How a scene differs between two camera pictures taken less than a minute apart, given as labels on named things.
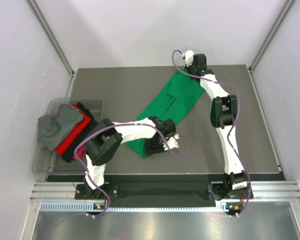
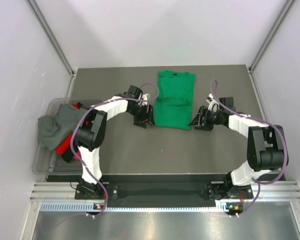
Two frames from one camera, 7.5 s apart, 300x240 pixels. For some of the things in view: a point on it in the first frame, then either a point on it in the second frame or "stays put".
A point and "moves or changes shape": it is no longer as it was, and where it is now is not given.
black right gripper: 187,68 to 200,124
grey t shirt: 51,131 stays put
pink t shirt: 80,152 stays put
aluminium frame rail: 290,190 stays put
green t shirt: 173,101 moves or changes shape
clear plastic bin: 46,162 stays put
